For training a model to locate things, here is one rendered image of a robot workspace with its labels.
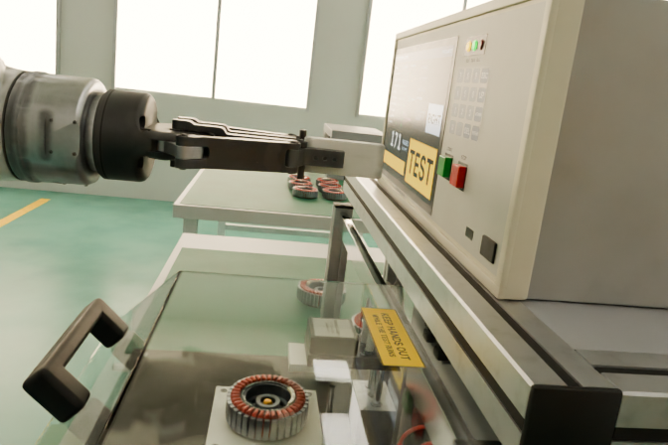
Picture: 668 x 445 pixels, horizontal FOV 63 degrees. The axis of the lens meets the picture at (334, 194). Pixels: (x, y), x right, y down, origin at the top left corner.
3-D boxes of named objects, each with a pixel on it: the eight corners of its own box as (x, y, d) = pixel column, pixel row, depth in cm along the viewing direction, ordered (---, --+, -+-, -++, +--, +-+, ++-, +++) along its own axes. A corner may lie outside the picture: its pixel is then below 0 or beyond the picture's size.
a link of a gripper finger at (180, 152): (148, 124, 45) (129, 131, 40) (212, 131, 46) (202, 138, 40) (146, 153, 46) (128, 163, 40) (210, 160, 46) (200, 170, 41)
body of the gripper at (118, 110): (114, 169, 51) (217, 178, 52) (83, 188, 42) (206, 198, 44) (117, 86, 49) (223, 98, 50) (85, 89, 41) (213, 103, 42)
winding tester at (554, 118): (497, 300, 37) (557, -25, 33) (376, 180, 79) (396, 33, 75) (985, 333, 42) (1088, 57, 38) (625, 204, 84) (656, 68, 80)
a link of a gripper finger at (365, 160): (305, 136, 48) (305, 137, 47) (384, 144, 48) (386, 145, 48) (301, 170, 48) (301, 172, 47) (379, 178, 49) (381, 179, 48)
